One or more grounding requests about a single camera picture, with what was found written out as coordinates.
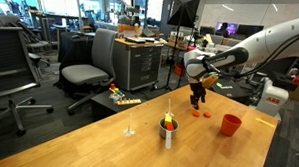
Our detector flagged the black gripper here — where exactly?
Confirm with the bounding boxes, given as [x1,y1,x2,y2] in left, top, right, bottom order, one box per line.
[188,80,207,111]

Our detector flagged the yellow cube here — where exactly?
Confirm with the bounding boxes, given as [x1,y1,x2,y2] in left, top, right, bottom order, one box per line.
[164,113,174,126]

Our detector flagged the red-orange cube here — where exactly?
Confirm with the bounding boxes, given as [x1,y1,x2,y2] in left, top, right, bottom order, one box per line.
[165,122,175,132]

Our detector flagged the white ABB robot base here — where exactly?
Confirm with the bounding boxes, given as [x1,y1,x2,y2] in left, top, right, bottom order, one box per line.
[254,77,291,118]

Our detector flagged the orange plastic cup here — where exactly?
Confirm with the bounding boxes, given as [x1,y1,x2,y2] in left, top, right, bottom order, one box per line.
[220,113,243,138]

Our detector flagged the black work table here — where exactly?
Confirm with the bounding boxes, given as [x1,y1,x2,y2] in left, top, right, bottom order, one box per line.
[208,77,259,106]

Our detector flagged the grey drawer cabinet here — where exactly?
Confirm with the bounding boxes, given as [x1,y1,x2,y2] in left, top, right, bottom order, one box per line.
[111,36,166,93]

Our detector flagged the wooden peg board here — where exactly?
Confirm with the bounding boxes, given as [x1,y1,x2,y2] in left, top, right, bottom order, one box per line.
[116,98,142,106]

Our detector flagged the yellow tape strip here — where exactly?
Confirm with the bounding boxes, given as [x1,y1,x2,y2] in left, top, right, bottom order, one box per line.
[255,117,276,129]

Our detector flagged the colourful stacking toy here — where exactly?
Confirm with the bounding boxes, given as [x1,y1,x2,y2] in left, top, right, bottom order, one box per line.
[108,82,126,101]

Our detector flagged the black softbox light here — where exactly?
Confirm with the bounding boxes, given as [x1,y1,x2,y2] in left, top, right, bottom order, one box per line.
[162,0,204,91]

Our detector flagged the low black table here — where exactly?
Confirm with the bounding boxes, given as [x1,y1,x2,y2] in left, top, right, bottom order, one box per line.
[90,87,153,123]

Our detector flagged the orange box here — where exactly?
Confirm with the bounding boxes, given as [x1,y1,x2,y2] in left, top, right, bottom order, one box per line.
[116,23,144,39]

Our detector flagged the grey office chair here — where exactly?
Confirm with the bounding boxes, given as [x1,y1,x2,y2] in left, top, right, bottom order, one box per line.
[59,27,123,117]

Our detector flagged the black draped table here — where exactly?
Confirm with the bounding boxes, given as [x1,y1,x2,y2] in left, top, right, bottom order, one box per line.
[56,29,98,85]

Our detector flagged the black mesh office chair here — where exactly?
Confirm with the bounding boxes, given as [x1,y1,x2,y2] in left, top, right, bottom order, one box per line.
[0,24,55,137]

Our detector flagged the silver measuring cup white handle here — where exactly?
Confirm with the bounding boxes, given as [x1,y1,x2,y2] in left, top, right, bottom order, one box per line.
[158,116,181,151]

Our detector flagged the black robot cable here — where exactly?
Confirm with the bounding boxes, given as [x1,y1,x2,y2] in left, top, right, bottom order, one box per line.
[204,32,299,81]

